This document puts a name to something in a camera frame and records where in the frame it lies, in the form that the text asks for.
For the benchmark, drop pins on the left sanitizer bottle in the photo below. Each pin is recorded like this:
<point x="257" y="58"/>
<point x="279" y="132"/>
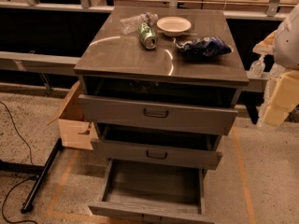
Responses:
<point x="256" y="68"/>

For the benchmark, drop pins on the grey metal shelf rail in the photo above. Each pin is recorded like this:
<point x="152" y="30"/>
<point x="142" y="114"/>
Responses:
<point x="38" y="63"/>

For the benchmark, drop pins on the grey drawer cabinet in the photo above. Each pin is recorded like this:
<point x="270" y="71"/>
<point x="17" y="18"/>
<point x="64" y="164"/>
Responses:
<point x="118" y="66"/>

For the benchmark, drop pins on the cardboard box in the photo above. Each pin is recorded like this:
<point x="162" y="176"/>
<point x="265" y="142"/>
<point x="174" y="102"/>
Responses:
<point x="75" y="131"/>

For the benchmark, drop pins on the grey drawer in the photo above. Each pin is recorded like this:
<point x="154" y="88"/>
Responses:
<point x="152" y="194"/>
<point x="155" y="115"/>
<point x="175" y="156"/>

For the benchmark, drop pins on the blue chip bag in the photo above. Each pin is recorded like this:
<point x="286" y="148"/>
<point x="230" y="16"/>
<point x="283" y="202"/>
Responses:
<point x="205" y="47"/>

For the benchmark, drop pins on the bottom grey drawer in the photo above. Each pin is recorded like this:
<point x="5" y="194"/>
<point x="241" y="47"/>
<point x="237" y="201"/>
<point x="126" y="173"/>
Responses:
<point x="152" y="194"/>

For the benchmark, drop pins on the white bowl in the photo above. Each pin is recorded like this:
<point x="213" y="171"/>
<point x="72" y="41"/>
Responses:
<point x="173" y="26"/>

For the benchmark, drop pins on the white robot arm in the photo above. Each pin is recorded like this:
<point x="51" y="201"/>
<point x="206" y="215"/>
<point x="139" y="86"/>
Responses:
<point x="286" y="45"/>

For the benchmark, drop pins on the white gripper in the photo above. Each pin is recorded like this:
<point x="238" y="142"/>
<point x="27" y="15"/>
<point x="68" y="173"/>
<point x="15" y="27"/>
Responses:
<point x="288" y="46"/>

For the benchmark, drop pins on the black metal floor bar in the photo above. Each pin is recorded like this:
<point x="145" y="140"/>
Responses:
<point x="28" y="204"/>

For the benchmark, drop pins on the top grey drawer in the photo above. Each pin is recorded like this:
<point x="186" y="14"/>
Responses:
<point x="155" y="115"/>

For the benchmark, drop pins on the clear plastic bottle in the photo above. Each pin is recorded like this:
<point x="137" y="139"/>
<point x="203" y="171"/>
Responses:
<point x="131" y="24"/>

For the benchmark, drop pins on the green soda can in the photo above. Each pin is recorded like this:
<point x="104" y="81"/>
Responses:
<point x="147" y="36"/>

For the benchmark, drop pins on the middle grey drawer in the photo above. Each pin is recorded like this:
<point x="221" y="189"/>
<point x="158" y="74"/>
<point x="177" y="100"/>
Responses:
<point x="175" y="156"/>

